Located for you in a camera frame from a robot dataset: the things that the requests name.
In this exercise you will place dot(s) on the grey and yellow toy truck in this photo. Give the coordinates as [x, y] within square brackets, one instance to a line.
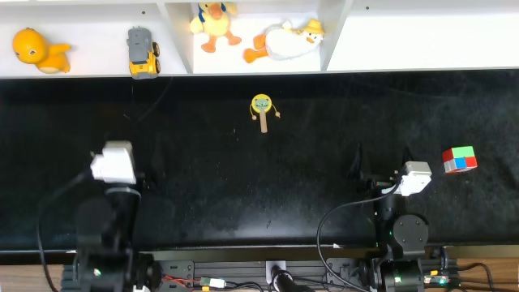
[141, 50]

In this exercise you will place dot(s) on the yellow rattle drum toy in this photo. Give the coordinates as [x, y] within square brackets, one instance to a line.
[262, 105]

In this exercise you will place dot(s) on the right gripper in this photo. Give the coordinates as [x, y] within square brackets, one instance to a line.
[377, 181]

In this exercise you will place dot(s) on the many-coloured puzzle cube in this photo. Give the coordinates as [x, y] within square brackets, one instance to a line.
[460, 160]

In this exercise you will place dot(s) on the white shelf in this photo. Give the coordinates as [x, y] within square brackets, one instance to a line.
[405, 40]

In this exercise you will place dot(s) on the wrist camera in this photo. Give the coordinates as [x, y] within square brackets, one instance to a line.
[115, 164]
[413, 178]

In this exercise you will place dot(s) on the yellow plush duck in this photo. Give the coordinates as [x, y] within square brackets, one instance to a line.
[215, 24]

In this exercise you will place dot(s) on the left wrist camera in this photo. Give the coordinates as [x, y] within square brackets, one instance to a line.
[115, 164]

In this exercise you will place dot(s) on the white plush duck with hat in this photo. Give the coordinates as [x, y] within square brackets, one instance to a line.
[288, 42]

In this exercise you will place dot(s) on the mounting rail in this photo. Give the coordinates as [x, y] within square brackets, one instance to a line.
[243, 269]

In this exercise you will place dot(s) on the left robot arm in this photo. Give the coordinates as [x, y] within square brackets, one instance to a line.
[105, 235]

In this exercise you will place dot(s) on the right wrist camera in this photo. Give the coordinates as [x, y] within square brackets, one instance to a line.
[413, 178]

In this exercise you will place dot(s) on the orange rubber duck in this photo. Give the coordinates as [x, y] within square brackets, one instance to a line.
[32, 48]

